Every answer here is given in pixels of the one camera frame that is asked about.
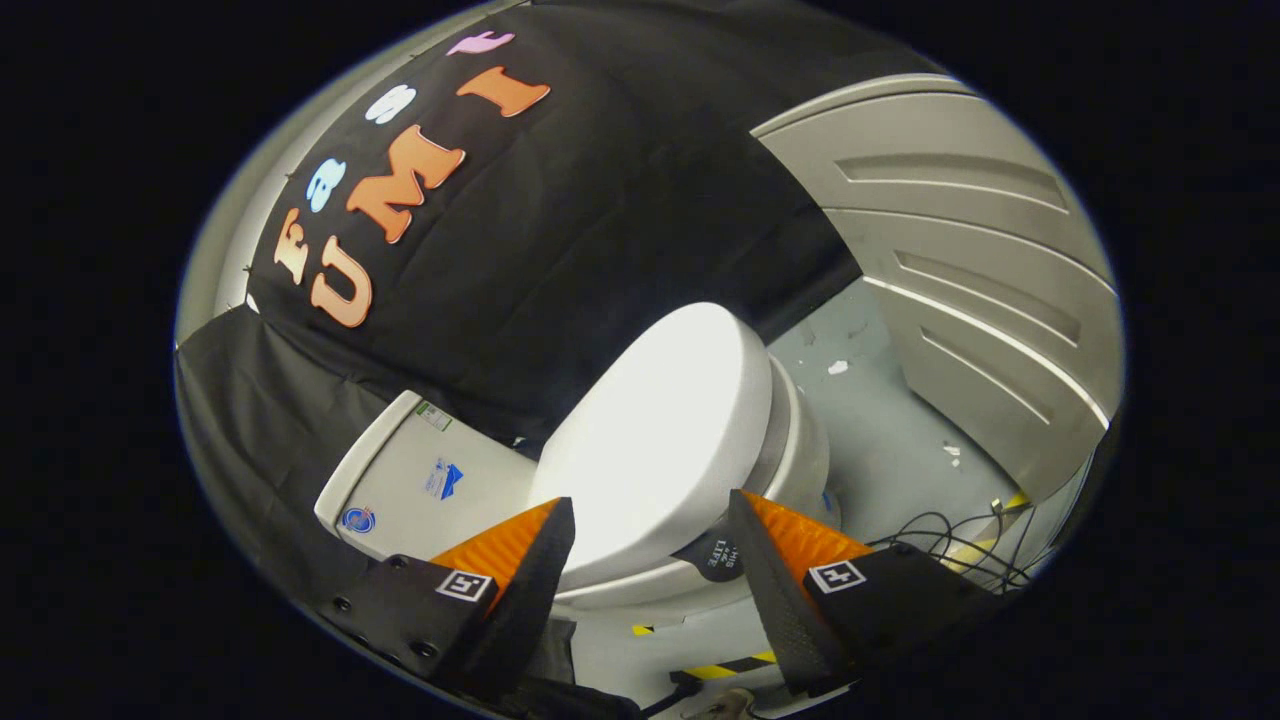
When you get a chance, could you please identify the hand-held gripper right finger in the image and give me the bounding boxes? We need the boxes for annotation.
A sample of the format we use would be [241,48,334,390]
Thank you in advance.
[727,490,1001,698]

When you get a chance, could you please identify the white drawer cabinet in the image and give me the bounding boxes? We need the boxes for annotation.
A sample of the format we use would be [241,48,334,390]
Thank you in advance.
[750,75,1121,501]

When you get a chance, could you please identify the black floor cables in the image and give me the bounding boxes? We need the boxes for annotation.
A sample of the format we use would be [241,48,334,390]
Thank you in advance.
[870,500,1041,593]

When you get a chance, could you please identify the white toilet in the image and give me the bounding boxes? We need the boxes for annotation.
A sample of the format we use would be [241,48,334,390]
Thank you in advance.
[313,302,843,613]

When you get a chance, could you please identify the white toilet lid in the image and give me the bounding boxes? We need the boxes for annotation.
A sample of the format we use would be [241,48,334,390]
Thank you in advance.
[527,302,773,591]

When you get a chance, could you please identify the black backdrop cloth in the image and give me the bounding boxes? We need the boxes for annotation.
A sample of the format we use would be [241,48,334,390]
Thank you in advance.
[175,0,961,601]

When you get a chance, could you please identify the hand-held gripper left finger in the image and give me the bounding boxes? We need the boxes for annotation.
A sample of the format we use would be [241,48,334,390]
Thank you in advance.
[318,497,579,701]

